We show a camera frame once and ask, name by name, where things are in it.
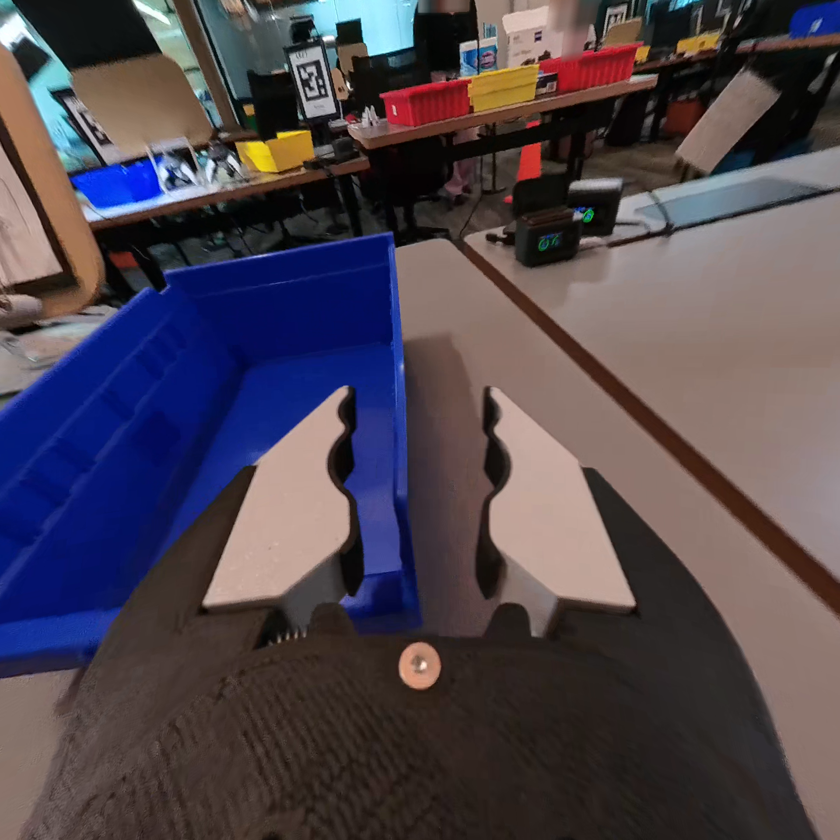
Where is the large blue plastic bin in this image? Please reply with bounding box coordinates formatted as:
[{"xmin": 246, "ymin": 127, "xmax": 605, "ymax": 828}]
[{"xmin": 0, "ymin": 231, "xmax": 422, "ymax": 677}]

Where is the small blue bin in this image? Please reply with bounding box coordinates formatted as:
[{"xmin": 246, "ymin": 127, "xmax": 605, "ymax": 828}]
[
  {"xmin": 789, "ymin": 5, "xmax": 840, "ymax": 39},
  {"xmin": 69, "ymin": 159, "xmax": 164, "ymax": 210}
]

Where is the white card sheet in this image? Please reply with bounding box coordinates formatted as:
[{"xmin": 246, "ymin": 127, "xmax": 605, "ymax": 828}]
[{"xmin": 676, "ymin": 67, "xmax": 783, "ymax": 175}]

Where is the blue white wipes pack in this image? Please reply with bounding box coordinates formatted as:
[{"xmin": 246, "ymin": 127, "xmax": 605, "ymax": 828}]
[{"xmin": 459, "ymin": 37, "xmax": 498, "ymax": 78}]

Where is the red ribbed bin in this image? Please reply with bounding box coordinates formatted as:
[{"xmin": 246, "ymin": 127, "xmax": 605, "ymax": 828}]
[
  {"xmin": 538, "ymin": 41, "xmax": 643, "ymax": 94},
  {"xmin": 379, "ymin": 79, "xmax": 472, "ymax": 127}
]

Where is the fiducial marker sign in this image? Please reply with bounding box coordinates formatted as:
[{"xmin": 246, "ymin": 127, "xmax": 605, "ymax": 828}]
[
  {"xmin": 52, "ymin": 88, "xmax": 111, "ymax": 165},
  {"xmin": 283, "ymin": 38, "xmax": 342, "ymax": 122}
]

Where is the orange traffic cone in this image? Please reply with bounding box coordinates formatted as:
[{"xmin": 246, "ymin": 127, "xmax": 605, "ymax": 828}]
[{"xmin": 504, "ymin": 120, "xmax": 544, "ymax": 204}]

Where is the large yellow bin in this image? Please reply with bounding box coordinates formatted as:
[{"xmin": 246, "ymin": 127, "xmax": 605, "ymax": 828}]
[{"xmin": 235, "ymin": 129, "xmax": 315, "ymax": 173}]

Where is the long wooden desk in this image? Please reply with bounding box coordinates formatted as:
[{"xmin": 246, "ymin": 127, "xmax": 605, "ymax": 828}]
[
  {"xmin": 82, "ymin": 156, "xmax": 370, "ymax": 263},
  {"xmin": 633, "ymin": 33, "xmax": 840, "ymax": 142},
  {"xmin": 348, "ymin": 73, "xmax": 659, "ymax": 237}
]

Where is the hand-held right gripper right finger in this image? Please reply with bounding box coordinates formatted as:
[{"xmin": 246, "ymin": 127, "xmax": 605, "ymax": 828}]
[{"xmin": 474, "ymin": 386, "xmax": 639, "ymax": 639}]

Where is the instruction sheet on wooden stand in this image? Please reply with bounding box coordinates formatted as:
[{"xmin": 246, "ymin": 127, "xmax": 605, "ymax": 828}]
[{"xmin": 0, "ymin": 46, "xmax": 106, "ymax": 316}]

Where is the yellow ribbed bin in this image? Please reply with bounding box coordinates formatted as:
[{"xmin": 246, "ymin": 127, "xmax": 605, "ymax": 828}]
[{"xmin": 468, "ymin": 64, "xmax": 540, "ymax": 112}]

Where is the black battery charger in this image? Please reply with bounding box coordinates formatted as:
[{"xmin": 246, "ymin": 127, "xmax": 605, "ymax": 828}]
[
  {"xmin": 566, "ymin": 178, "xmax": 624, "ymax": 237},
  {"xmin": 514, "ymin": 209, "xmax": 586, "ymax": 268}
]

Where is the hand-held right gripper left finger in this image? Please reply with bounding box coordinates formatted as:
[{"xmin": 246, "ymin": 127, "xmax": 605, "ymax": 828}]
[{"xmin": 201, "ymin": 386, "xmax": 366, "ymax": 641}]

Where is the brown cardboard board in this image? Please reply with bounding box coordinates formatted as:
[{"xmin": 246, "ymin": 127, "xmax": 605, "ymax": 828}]
[{"xmin": 69, "ymin": 52, "xmax": 214, "ymax": 155}]

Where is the dark tablet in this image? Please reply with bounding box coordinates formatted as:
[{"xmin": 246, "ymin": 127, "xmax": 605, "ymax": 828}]
[{"xmin": 635, "ymin": 176, "xmax": 829, "ymax": 232}]

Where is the white cardboard box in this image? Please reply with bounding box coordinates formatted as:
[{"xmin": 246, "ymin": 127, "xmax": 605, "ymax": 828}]
[{"xmin": 502, "ymin": 5, "xmax": 553, "ymax": 68}]

